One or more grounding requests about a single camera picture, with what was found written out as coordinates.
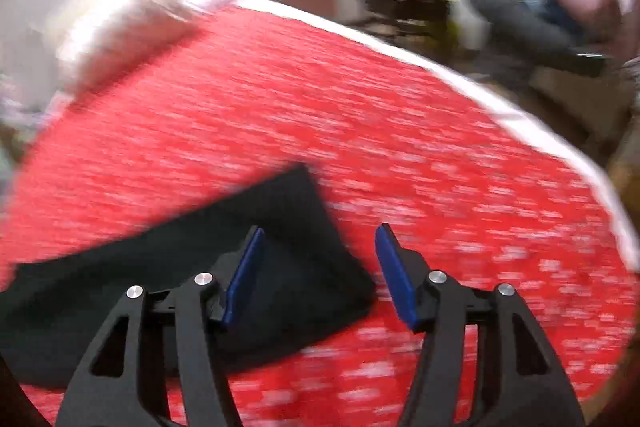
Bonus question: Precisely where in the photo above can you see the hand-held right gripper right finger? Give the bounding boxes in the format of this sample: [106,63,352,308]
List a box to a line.
[375,223,586,427]

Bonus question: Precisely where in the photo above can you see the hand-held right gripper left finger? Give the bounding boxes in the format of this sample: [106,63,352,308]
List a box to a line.
[55,226,266,427]

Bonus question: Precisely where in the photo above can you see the black pants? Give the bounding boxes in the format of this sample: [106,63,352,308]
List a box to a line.
[0,164,377,388]

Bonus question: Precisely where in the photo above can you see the red floral bedspread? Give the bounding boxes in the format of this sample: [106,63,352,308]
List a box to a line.
[0,4,640,427]

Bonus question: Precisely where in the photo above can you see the white floral pillow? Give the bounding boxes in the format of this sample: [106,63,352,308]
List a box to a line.
[57,0,251,92]

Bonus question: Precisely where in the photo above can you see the dark grey jacket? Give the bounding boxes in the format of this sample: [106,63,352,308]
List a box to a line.
[462,0,608,76]

